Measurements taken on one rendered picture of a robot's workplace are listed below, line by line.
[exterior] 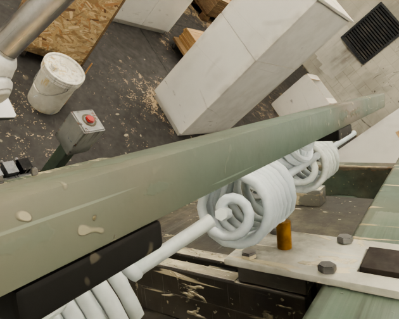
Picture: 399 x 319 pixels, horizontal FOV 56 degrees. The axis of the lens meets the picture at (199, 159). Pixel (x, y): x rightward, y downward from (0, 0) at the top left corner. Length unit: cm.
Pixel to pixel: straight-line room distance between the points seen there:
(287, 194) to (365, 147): 409
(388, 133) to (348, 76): 479
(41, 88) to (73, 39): 56
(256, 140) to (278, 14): 301
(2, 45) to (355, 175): 122
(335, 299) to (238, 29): 307
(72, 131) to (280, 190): 144
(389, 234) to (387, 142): 387
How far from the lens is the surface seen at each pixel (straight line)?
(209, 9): 637
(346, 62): 906
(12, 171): 160
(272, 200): 29
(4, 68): 150
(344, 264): 39
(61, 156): 183
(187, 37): 492
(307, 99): 583
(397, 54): 886
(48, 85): 279
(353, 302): 35
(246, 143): 17
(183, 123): 360
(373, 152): 438
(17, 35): 147
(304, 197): 93
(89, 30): 316
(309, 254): 41
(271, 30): 318
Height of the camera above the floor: 201
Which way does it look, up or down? 33 degrees down
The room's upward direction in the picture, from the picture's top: 48 degrees clockwise
